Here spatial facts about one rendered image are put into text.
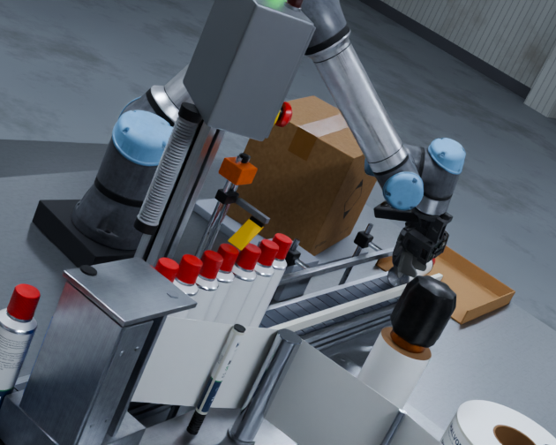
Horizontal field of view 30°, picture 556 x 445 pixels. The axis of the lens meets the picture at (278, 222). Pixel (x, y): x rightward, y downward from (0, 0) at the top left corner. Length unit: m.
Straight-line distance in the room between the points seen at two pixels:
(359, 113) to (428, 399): 0.58
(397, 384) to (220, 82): 0.55
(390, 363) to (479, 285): 1.14
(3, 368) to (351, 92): 0.85
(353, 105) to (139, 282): 0.72
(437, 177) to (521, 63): 8.83
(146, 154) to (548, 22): 9.10
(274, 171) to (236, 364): 0.86
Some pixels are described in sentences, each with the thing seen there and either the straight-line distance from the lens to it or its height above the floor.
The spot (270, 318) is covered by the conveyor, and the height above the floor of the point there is 0.88.
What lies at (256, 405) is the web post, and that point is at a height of 0.95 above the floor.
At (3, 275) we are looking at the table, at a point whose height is 0.83.
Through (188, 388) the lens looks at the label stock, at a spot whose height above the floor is 0.95.
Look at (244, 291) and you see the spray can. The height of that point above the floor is 1.02.
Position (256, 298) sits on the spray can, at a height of 0.99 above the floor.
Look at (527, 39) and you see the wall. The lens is 10.90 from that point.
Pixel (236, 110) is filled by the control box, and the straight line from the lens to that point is 1.48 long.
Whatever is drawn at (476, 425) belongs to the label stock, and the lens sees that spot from 1.63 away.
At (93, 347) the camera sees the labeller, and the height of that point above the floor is 1.09.
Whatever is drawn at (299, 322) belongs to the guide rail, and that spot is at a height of 0.91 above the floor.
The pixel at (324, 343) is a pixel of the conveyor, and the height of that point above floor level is 0.84.
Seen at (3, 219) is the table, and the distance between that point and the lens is 2.04.
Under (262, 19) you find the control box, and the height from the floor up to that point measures 1.46.
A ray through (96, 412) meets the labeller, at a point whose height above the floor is 1.01.
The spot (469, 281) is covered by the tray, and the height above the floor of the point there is 0.83.
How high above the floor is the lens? 1.74
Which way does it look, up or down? 21 degrees down
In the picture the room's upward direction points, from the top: 25 degrees clockwise
